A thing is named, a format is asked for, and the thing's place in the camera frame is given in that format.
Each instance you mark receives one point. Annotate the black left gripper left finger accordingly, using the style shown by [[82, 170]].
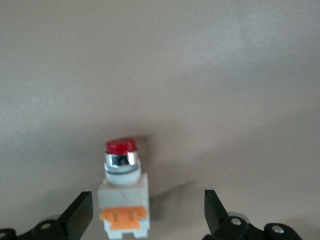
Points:
[[77, 215]]

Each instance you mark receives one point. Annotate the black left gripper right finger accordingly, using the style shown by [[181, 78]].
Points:
[[216, 215]]

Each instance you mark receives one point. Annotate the red push button switch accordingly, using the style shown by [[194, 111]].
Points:
[[122, 195]]

